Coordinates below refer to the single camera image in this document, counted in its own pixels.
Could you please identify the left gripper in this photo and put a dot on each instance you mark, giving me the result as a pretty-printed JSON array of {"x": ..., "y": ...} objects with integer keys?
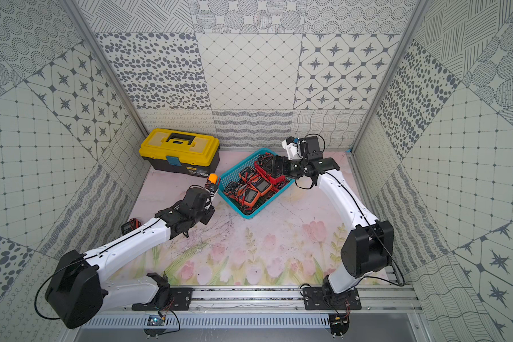
[{"x": 207, "y": 195}]

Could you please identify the small yellow multimeter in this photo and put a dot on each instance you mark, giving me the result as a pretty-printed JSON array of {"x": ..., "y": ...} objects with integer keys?
[{"x": 212, "y": 181}]

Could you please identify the red multimeter with grey screen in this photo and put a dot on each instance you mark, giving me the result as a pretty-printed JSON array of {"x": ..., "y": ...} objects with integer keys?
[{"x": 278, "y": 177}]

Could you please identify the orange multimeter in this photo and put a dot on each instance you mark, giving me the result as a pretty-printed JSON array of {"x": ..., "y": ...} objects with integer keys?
[
  {"x": 260, "y": 184},
  {"x": 247, "y": 199}
]

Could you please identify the small black multimeter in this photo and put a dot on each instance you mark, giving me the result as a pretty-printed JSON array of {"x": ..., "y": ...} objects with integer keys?
[{"x": 273, "y": 164}]

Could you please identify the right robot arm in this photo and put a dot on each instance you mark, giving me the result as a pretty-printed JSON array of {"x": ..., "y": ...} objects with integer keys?
[{"x": 369, "y": 245}]

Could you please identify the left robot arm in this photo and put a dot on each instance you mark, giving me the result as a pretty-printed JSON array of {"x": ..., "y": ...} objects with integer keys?
[{"x": 80, "y": 287}]

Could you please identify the teal plastic basket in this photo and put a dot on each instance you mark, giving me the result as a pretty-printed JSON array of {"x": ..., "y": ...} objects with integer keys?
[{"x": 233, "y": 176}]

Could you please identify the yellow black toolbox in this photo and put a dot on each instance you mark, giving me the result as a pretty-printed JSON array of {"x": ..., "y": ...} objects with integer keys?
[{"x": 181, "y": 152}]

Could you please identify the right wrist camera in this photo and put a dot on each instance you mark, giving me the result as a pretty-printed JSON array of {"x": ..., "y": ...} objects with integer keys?
[{"x": 291, "y": 147}]

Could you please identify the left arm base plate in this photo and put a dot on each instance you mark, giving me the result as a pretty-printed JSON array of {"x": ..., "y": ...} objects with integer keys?
[{"x": 175, "y": 298}]

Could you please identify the white cable duct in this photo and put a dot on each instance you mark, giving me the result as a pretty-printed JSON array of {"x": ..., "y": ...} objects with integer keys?
[{"x": 211, "y": 321}]

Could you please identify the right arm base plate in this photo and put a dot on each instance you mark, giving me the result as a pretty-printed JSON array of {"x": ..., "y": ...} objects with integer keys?
[{"x": 315, "y": 299}]

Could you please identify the aluminium rail frame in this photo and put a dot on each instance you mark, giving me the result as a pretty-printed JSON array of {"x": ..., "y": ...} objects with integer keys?
[{"x": 288, "y": 299}]

